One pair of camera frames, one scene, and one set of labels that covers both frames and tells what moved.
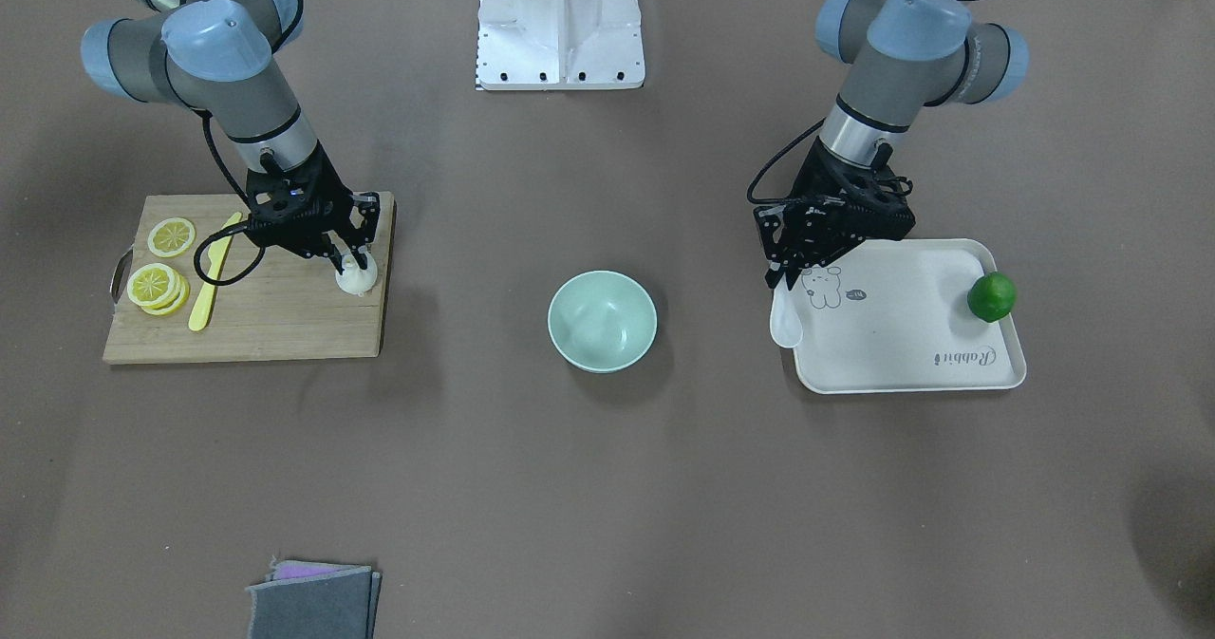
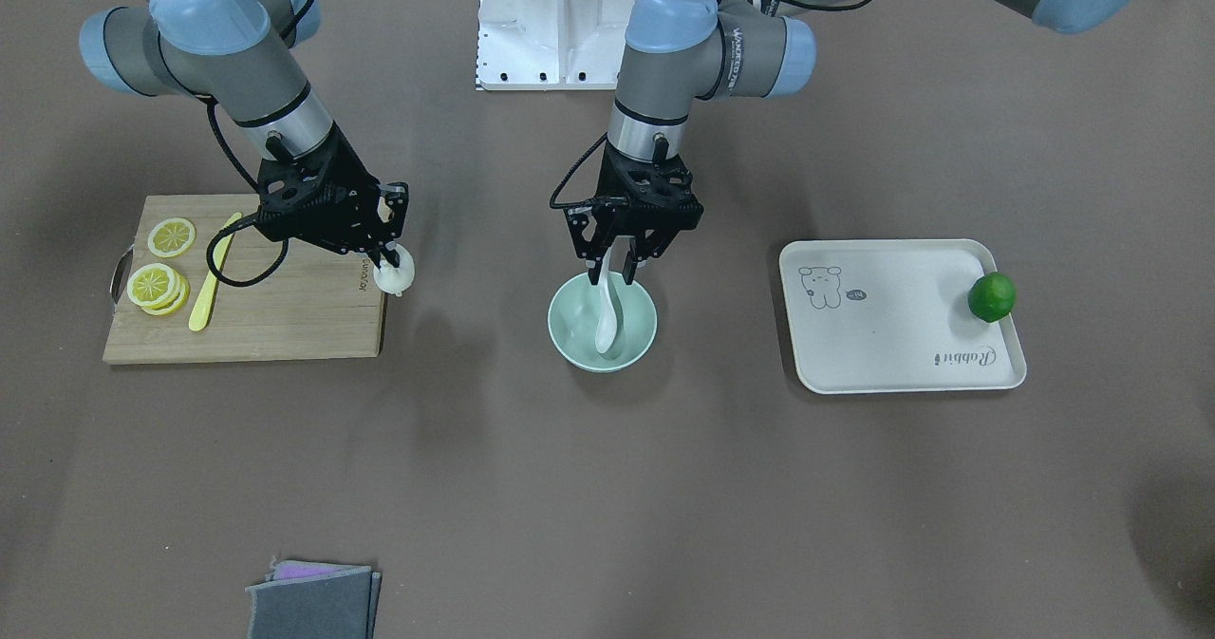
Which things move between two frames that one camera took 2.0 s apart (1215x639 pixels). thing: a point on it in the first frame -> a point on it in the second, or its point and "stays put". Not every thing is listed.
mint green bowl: [601, 321] stays put
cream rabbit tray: [894, 315] stays put
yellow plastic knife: [216, 253] stays put
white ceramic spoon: [785, 317] -> [607, 325]
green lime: [992, 296] stays put
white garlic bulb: [354, 279] -> [395, 279]
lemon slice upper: [154, 285] stays put
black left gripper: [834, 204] -> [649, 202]
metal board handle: [121, 274] stays put
